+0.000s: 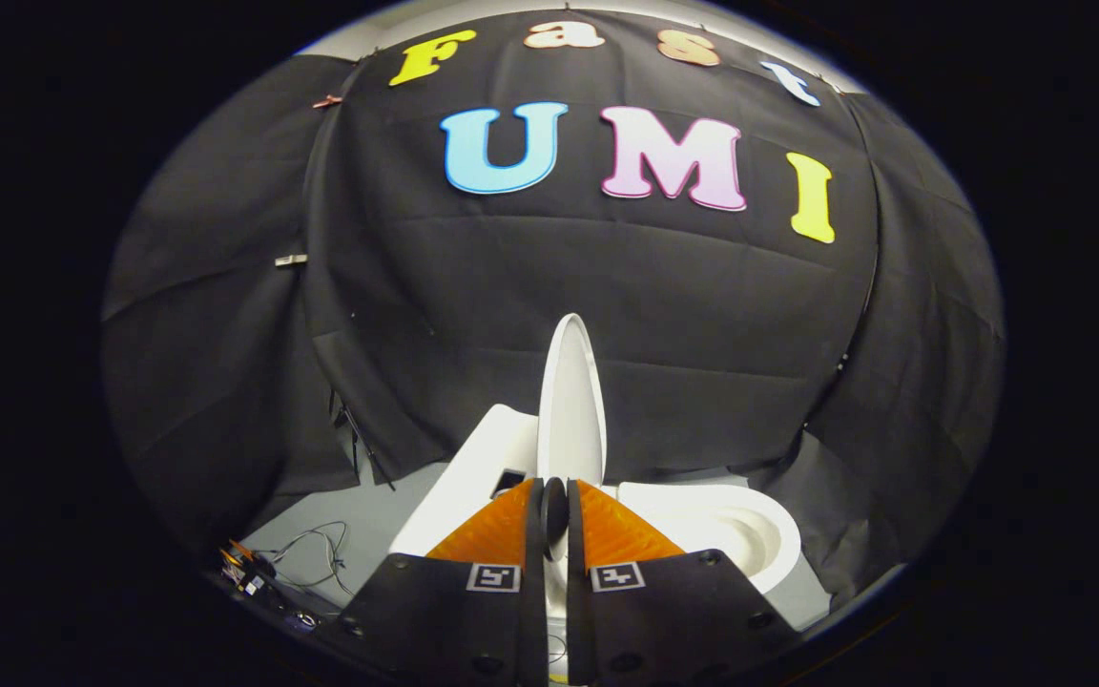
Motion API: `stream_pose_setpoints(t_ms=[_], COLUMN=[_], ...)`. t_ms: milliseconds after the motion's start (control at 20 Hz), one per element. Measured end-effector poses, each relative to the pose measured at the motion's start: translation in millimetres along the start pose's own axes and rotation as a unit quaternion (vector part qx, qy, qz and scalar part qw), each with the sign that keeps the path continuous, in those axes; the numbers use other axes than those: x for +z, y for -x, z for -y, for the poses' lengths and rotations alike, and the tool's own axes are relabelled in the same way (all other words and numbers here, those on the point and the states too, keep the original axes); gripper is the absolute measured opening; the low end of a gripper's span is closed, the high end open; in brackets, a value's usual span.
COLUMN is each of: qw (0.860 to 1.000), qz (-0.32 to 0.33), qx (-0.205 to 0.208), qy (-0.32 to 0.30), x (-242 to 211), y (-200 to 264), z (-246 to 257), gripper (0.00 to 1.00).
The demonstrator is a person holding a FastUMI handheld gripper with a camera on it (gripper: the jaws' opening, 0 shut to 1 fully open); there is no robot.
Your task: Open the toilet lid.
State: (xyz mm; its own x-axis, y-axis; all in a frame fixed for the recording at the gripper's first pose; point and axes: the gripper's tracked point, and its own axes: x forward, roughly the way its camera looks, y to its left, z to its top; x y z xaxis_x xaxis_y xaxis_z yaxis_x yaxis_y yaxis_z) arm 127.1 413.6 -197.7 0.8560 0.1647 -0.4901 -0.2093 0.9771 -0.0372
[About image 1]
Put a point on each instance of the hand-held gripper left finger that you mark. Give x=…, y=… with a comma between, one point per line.
x=502, y=620

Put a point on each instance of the black backdrop cloth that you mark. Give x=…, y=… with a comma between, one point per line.
x=559, y=286

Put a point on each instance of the white cloth clip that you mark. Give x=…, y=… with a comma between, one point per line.
x=290, y=260

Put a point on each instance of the pink cloth clip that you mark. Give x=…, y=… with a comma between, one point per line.
x=327, y=100

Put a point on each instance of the white toilet lid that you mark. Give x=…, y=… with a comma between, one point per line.
x=570, y=410

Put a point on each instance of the white toilet body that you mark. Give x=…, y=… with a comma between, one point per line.
x=702, y=525

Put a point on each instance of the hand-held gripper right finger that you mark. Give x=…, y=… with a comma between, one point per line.
x=626, y=620

